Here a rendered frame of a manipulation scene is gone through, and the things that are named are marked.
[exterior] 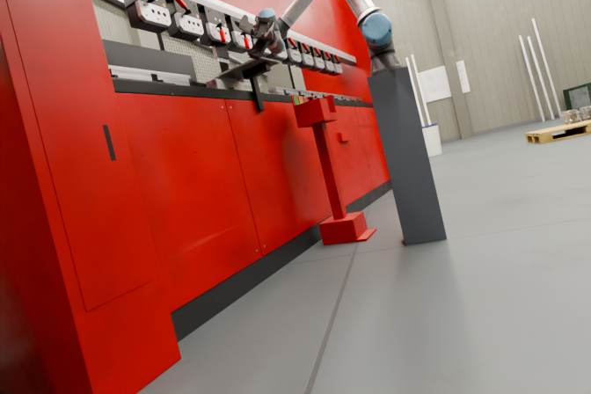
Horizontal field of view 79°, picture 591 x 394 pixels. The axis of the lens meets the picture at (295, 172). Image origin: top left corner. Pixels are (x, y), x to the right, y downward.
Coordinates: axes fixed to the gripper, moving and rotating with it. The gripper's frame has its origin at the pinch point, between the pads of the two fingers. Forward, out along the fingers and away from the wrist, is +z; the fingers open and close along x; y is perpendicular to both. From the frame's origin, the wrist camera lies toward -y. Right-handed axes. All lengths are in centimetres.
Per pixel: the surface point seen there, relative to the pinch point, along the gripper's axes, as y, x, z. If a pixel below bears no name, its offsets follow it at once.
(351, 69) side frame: 39, 9, -252
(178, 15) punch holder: 0.2, -42.0, -15.4
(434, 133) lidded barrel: 24, 152, -576
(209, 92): -28.1, -14.1, -8.7
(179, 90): -30.5, -18.3, 7.1
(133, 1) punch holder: -3, -50, 3
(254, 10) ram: 27, -36, -80
